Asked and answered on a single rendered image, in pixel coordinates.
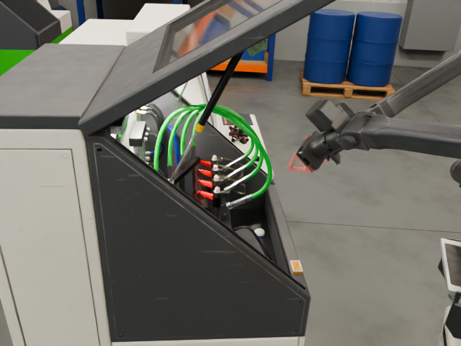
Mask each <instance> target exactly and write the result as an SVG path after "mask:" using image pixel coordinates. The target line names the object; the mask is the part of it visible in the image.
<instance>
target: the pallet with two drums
mask: <svg viewBox="0 0 461 346"><path fill-rule="evenodd" d="M402 20H403V17H402V16H401V15H398V14H393V13H388V12H370V11H367V12H358V13H357V15H356V19H355V13H353V12H349V11H345V10H333V9H319V10H318V11H316V12H314V13H312V14H310V19H309V30H308V33H307V48H306V54H305V65H304V69H300V81H301V88H303V89H302V94H303V95H310V96H320V97H341V98H352V99H363V100H382V99H384V98H385V97H388V96H389V95H392V94H393V93H394V92H395V90H394V88H392V85H391V84H389V81H390V76H391V72H392V66H393V64H394V56H395V53H396V49H397V43H398V42H399V33H400V29H401V24H402ZM354 22H355V27H354V32H353V26H354ZM352 35H353V36H352ZM351 39H352V45H351ZM350 47H351V52H350ZM349 52H350V55H349ZM348 60H349V62H348ZM347 64H348V69H347ZM346 69H347V71H346ZM310 82H313V83H310ZM351 85H356V86H351ZM311 89H326V90H338V91H343V94H336V93H316V92H311ZM353 91H359V92H369V93H385V94H384V97H379V96H367V95H352V94H353Z"/></svg>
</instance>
